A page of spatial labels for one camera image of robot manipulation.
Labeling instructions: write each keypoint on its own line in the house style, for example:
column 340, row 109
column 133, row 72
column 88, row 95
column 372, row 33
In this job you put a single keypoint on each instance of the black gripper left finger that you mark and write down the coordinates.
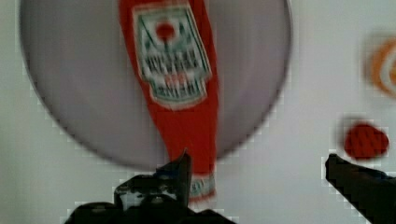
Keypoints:
column 160, row 198

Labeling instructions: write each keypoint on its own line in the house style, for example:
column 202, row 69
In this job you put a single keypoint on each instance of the small red strawberry toy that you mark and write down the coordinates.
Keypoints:
column 363, row 141

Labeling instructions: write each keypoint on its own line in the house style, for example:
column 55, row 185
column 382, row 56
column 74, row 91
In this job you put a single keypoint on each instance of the orange slice toy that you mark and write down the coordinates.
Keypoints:
column 380, row 64

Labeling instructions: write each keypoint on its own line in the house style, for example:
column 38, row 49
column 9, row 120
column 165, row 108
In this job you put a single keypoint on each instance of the red plush ketchup bottle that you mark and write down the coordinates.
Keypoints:
column 171, row 49

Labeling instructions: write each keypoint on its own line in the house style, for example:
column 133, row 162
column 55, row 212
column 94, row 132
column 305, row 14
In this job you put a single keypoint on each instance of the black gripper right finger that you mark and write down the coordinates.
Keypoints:
column 371, row 192

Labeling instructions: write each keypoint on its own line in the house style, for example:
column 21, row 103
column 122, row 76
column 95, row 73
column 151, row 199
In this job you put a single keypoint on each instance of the grey round plate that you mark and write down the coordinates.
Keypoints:
column 78, row 64

